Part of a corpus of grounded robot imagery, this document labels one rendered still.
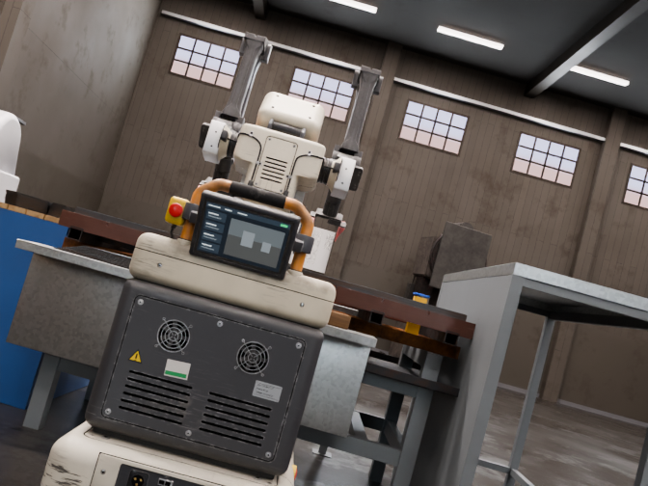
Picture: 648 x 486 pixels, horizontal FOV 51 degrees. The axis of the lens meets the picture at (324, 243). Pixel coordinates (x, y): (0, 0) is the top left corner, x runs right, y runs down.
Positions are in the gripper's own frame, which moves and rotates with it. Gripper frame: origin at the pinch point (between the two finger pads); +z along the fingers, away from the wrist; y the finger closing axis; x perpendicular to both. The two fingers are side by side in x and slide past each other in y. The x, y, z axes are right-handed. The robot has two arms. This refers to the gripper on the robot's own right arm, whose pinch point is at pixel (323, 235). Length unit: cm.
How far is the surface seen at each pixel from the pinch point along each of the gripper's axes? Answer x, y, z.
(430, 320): 13, -47, 16
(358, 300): 12.3, -19.1, 16.5
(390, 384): 20, -40, 43
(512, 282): 35, -63, -17
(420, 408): 24, -53, 47
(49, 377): 30, 85, 74
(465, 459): 62, -62, 37
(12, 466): 78, 76, 72
